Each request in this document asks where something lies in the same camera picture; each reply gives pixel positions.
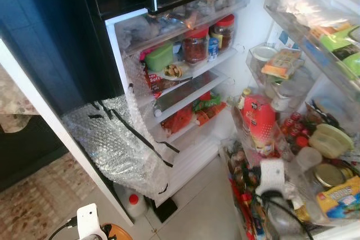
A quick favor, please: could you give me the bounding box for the glass fridge shelf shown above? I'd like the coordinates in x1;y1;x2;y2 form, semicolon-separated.
153;71;228;118

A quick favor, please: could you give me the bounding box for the white fridge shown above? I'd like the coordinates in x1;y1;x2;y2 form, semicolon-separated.
0;0;360;240

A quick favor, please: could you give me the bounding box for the white bottle red cap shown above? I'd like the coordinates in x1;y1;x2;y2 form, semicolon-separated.
115;183;148;219

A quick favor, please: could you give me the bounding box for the clear bubble wrap sheet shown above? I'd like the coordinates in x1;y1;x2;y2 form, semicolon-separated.
62;95;182;199

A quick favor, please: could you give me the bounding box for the yellow blue snack box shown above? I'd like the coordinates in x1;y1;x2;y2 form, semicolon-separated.
316;177;360;219

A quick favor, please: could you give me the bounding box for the gold lid jar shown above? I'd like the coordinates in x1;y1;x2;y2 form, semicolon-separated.
314;164;345;189

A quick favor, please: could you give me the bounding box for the red plastic food bag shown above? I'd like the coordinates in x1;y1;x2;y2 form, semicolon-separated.
163;108;195;135

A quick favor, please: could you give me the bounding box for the yellow green lidded container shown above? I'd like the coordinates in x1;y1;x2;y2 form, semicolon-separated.
308;123;354;159

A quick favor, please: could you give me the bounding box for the translucent plastic cup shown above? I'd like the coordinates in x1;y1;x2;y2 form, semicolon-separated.
295;147;322;173

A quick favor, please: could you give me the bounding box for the red snack bag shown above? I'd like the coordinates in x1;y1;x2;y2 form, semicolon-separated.
143;63;169;92

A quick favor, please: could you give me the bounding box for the green orange snack pack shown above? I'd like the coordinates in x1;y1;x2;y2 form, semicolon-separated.
194;91;227;126

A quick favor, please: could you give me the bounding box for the plastic wrapped food roll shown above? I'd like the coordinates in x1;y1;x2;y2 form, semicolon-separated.
163;63;187;80

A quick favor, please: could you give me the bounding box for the green plastic container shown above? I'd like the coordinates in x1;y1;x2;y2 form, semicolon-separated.
145;43;175;73

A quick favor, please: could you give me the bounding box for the red drink pouch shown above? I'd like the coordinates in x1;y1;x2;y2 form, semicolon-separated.
239;88;277;156

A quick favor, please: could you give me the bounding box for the red lid jar reddish content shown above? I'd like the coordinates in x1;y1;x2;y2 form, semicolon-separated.
183;26;210;65

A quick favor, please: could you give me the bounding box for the green food pack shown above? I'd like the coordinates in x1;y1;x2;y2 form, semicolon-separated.
318;26;360;78

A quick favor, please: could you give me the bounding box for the blue white yogurt cup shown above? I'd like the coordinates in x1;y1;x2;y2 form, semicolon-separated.
207;38;220;62

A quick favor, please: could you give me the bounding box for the orange food box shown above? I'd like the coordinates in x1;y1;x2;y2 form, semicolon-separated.
262;49;304;80

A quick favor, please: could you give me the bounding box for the red lid jar yellow label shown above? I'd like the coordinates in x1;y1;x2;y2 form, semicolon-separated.
211;14;236;49

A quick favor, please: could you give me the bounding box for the white round cup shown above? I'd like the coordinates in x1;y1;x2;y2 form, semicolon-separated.
251;46;277;62

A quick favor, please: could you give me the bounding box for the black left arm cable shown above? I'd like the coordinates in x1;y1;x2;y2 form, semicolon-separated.
48;216;78;240

